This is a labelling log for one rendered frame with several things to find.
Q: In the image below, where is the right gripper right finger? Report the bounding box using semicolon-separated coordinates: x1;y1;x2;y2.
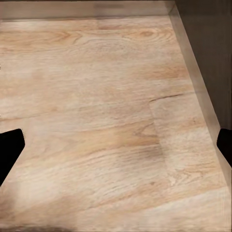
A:
217;128;232;167

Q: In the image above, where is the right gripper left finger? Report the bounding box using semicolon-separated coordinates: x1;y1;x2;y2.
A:
0;129;25;186

